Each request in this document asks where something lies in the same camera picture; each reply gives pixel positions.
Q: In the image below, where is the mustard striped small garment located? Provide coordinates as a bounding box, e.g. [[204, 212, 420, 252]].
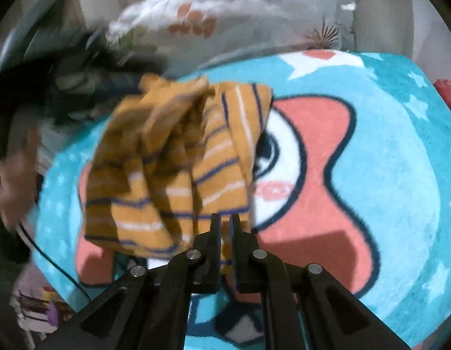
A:
[[79, 73, 274, 275]]

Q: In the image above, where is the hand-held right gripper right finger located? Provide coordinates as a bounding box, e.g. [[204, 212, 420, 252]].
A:
[[230, 213, 412, 350]]

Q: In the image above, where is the white floral pillow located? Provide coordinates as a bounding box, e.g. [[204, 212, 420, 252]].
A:
[[107, 0, 357, 77]]

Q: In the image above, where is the colourful printed box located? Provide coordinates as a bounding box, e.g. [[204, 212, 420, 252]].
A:
[[10, 284, 78, 336]]

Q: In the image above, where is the blue printed blanket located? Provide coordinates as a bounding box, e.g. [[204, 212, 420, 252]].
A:
[[30, 49, 451, 350]]

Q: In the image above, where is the person's left hand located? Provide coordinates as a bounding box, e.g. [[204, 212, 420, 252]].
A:
[[0, 127, 43, 232]]

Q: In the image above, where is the black cable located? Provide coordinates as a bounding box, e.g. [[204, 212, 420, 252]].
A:
[[15, 222, 92, 304]]

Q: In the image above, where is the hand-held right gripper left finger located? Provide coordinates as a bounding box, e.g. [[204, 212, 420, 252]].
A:
[[35, 213, 222, 350]]

